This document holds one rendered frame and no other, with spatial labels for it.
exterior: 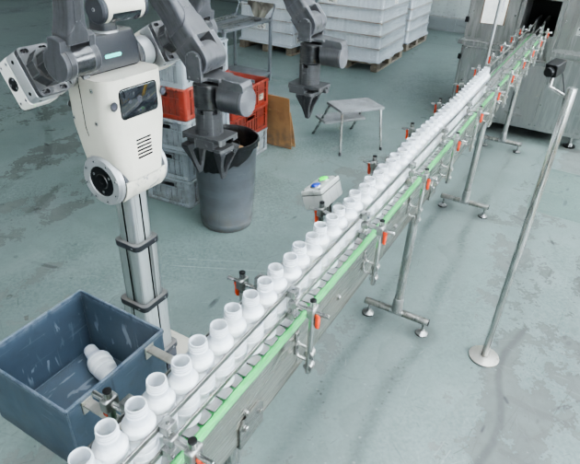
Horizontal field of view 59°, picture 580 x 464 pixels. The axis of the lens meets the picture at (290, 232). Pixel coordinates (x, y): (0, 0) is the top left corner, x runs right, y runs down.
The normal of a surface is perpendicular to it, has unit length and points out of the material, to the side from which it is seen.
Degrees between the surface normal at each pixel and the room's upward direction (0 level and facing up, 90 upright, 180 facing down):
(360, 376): 0
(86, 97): 90
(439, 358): 0
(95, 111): 90
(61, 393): 0
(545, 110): 90
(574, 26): 90
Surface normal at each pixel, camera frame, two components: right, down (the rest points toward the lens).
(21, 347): 0.87, 0.29
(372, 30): -0.47, 0.44
